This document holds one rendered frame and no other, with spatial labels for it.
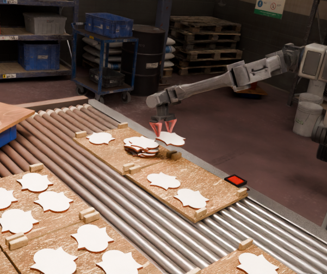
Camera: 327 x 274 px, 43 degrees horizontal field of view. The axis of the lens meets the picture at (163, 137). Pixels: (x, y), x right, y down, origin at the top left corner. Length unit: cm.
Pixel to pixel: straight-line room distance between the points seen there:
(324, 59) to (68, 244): 139
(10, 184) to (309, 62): 144
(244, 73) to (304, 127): 380
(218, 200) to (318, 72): 79
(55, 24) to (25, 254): 493
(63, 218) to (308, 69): 131
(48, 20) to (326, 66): 452
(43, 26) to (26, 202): 456
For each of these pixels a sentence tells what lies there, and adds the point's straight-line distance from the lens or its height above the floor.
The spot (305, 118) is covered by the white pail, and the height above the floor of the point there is 23.
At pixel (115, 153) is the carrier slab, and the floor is 94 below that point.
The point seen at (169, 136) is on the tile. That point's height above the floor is 105.
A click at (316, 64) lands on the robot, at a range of 210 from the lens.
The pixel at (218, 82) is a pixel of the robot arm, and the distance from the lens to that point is 169.
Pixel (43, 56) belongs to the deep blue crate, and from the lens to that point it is 612.
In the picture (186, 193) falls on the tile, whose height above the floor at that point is 95.
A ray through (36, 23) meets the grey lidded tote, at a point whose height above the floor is 80.
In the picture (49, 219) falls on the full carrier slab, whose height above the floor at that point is 94.
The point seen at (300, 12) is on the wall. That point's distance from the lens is 714.
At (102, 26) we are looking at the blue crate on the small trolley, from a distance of 517.
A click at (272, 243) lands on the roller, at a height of 92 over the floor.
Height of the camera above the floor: 183
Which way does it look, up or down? 23 degrees down
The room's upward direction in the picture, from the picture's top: 8 degrees clockwise
